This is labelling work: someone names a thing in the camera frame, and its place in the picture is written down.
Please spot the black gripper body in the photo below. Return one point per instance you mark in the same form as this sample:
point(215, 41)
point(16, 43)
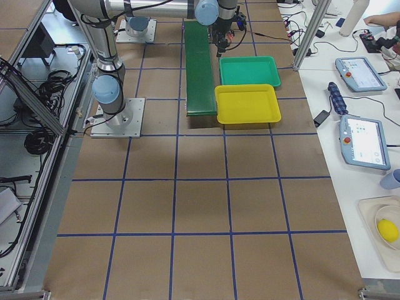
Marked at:
point(220, 32)

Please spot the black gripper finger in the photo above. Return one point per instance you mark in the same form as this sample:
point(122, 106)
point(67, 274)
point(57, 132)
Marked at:
point(220, 48)

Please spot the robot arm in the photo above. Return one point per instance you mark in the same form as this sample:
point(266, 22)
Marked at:
point(137, 26)
point(207, 23)

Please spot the person hand at desk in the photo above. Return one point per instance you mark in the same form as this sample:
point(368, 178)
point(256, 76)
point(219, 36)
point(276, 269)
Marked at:
point(387, 20)

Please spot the green plastic tray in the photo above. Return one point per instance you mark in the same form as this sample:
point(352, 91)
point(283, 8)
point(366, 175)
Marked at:
point(249, 70)

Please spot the green conveyor belt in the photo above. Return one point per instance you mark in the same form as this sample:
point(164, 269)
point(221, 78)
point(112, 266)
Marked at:
point(200, 99)

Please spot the yellow plastic tray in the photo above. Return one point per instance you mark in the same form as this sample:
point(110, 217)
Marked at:
point(247, 104)

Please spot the black power adapter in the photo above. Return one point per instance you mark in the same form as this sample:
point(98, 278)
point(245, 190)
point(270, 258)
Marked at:
point(320, 118)

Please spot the blue plaid folded umbrella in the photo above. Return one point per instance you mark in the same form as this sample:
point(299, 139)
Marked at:
point(337, 100)

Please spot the upper teach pendant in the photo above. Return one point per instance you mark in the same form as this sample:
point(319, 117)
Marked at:
point(359, 75)

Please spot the teach pendant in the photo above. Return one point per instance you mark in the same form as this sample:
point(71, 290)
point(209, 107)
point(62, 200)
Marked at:
point(359, 75)
point(363, 142)

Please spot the lower teach pendant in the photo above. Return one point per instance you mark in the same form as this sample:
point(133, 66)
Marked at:
point(363, 142)

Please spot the blue cup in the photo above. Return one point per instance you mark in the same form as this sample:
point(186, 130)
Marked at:
point(391, 180)

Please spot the white bowl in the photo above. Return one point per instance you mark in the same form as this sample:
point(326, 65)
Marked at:
point(389, 212)

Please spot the yellow lemon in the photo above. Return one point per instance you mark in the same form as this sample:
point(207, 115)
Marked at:
point(388, 230)

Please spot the beige tray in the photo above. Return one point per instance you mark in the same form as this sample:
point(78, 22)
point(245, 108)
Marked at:
point(368, 209)

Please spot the aluminium frame post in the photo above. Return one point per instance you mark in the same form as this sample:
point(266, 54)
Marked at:
point(311, 30)

